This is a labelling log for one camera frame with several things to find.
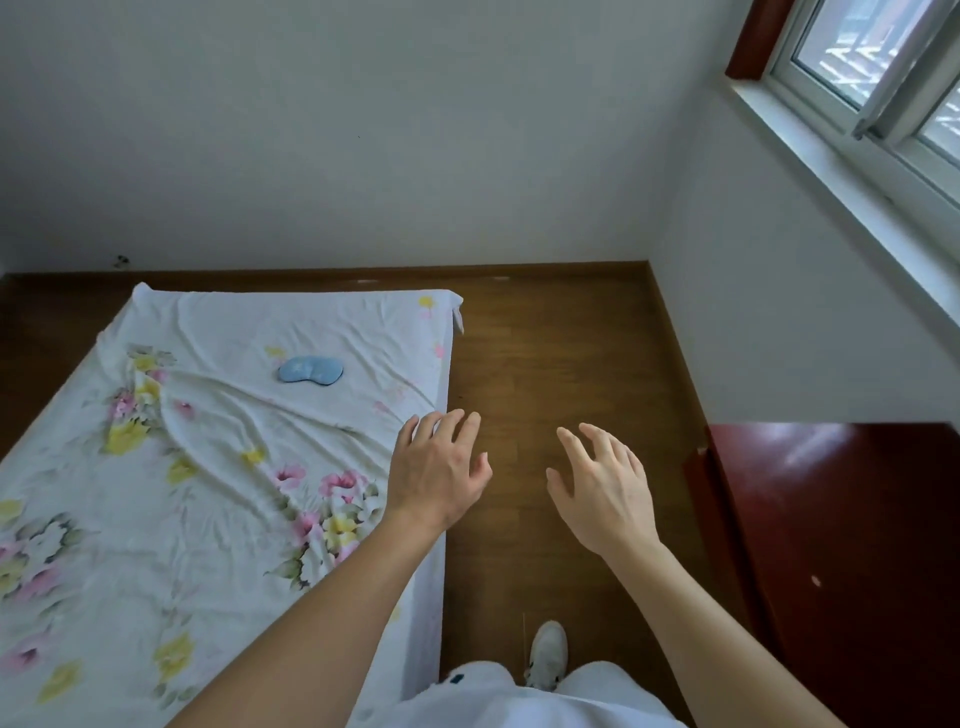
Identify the mattress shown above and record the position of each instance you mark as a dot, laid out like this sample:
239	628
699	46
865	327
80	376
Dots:
431	600

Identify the person's left thumb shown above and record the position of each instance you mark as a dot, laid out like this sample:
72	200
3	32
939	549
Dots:
481	469

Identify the person's right forearm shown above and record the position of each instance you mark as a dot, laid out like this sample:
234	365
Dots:
712	645

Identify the person's right middle finger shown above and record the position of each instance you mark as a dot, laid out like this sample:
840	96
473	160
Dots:
598	440

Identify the white trousers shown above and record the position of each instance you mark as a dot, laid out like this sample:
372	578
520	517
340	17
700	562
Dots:
540	697

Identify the person's left little finger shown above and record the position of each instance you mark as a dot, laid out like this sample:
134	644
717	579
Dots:
406	433

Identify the dark red wooden cabinet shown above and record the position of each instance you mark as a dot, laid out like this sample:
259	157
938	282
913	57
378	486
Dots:
847	555

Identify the person's right hand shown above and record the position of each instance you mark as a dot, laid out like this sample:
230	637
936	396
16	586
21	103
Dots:
607	502

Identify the blue sleep eye mask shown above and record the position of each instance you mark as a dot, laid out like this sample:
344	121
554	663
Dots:
310	370

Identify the white sneaker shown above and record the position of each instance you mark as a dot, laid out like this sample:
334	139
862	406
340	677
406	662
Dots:
547	655

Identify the person's left hand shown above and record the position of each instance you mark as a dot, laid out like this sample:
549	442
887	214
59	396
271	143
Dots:
431	480

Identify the person's left middle finger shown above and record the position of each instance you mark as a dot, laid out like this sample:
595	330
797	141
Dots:
449	424

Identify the person's right thumb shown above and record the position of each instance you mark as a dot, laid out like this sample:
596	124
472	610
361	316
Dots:
558	488

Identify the dark red wooden curtain box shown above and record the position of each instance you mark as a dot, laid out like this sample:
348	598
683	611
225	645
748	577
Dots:
757	37

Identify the person's left forearm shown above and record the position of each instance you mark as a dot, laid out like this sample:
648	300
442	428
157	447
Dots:
315	637

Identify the white floral bed sheet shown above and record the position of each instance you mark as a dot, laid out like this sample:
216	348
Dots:
187	480

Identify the white framed window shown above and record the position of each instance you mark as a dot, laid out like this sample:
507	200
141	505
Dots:
877	82

